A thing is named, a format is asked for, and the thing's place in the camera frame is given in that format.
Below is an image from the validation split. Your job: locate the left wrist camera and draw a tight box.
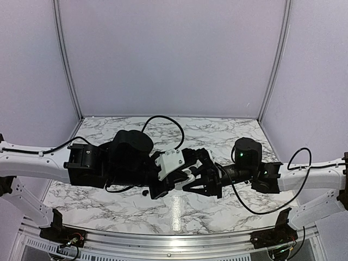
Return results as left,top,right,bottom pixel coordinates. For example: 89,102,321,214
154,149,186,182

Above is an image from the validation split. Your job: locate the white earbud charging case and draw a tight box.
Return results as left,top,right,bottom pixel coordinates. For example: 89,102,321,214
175,169,196,190

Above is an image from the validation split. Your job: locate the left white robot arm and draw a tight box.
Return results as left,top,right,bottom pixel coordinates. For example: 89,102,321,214
1,130,187,242

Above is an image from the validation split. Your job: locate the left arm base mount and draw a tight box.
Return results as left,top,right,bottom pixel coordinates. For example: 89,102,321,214
40,208,86,247

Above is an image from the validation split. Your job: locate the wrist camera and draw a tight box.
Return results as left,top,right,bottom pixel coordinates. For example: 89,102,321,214
196,148,214,167
154,149,186,182

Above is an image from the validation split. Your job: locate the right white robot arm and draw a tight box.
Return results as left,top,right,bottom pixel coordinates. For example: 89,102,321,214
182,151,347,244

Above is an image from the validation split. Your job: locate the left aluminium corner post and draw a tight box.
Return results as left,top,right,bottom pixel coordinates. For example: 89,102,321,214
52,0,84,121

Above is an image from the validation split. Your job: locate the aluminium corner post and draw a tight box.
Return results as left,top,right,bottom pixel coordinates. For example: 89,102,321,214
257,0,293,125
52,0,84,121

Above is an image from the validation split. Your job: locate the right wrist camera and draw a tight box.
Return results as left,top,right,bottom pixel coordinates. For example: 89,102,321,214
196,148,214,167

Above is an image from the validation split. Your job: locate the aluminium front rail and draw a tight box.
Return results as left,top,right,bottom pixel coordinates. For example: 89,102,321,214
16,224,321,261

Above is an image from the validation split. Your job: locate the right aluminium corner post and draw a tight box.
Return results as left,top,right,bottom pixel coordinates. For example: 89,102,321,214
257,0,293,125

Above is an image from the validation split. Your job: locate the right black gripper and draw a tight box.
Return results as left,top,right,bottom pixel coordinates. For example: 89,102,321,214
182,164,255,200

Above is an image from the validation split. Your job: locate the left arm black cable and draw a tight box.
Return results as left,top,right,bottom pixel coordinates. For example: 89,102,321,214
104,115,184,194

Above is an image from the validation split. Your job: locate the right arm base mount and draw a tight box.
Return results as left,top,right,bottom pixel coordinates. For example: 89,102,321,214
250,208,298,249

